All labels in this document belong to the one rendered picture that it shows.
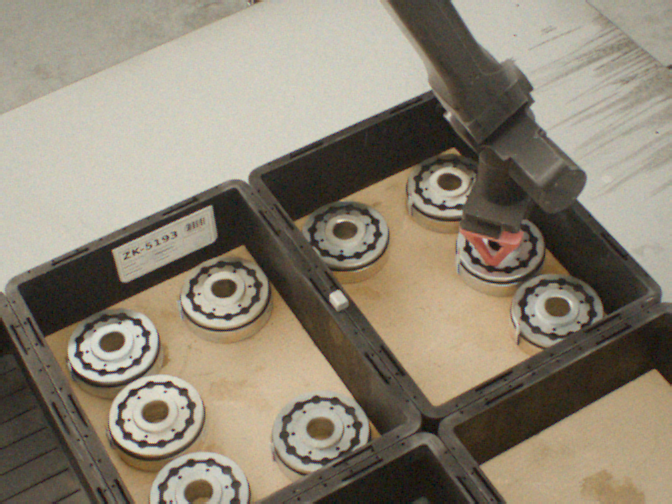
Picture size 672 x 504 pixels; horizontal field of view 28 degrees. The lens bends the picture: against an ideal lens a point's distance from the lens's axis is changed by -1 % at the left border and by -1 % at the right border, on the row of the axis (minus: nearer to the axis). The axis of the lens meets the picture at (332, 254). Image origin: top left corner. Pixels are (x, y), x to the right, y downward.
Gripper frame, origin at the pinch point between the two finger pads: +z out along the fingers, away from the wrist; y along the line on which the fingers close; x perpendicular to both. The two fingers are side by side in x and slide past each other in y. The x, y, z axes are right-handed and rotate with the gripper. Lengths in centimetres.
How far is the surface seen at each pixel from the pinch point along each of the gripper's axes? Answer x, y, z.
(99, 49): 124, 94, 87
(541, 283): -6.0, -3.6, 1.2
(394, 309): 9.0, -10.8, 3.9
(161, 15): 116, 110, 88
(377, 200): 16.9, 4.1, 4.0
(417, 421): -0.9, -29.9, -6.2
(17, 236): 65, -8, 17
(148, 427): 26.5, -36.9, -0.1
